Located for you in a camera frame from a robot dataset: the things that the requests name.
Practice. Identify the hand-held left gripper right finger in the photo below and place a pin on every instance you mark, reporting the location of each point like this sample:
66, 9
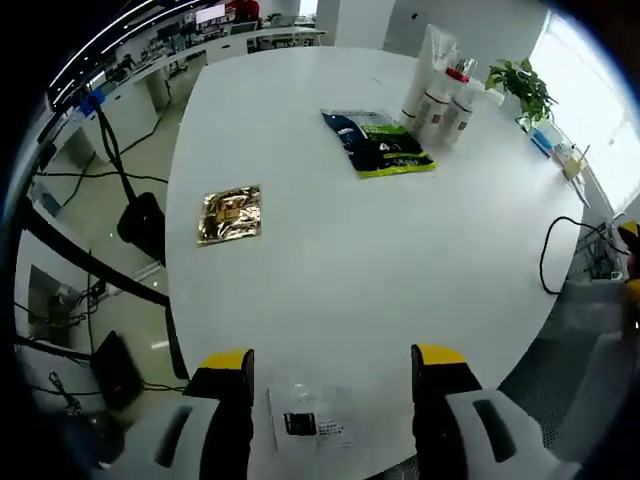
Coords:
457, 435

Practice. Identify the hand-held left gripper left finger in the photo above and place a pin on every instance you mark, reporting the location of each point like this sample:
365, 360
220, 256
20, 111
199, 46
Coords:
207, 435

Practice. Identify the clear sachet blue label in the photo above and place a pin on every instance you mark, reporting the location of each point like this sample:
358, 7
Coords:
320, 400

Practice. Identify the white skincare bottle clear cap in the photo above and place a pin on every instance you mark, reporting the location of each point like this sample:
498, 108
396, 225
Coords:
460, 112
430, 117

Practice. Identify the gold foil sachet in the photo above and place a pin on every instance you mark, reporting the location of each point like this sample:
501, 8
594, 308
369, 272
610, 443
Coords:
230, 215

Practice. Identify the green black sachet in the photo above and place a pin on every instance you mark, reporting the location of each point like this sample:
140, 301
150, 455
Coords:
380, 145

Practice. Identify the white skincare tube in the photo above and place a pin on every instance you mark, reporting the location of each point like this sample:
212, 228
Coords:
425, 65

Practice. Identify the yellow drink cup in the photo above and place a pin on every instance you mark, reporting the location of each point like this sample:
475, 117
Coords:
574, 165

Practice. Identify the black box device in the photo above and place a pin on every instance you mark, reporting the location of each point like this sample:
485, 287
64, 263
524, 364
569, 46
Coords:
117, 372

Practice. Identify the blue tissue box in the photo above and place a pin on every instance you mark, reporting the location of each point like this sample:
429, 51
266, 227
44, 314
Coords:
545, 140

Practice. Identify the potted green plant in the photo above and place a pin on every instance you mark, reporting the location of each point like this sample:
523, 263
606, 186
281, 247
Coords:
525, 85

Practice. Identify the black bag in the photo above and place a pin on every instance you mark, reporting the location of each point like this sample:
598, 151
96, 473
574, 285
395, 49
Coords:
142, 225

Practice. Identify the long white counter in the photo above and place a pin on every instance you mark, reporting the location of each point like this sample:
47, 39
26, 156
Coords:
135, 110

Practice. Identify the blue bin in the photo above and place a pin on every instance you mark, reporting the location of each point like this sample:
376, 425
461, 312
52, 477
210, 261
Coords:
95, 101

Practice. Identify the small counter plant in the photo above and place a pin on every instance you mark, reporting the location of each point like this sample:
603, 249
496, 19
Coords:
273, 18

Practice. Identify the wall television screen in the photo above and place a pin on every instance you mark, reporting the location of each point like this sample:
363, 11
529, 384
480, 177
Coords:
210, 13

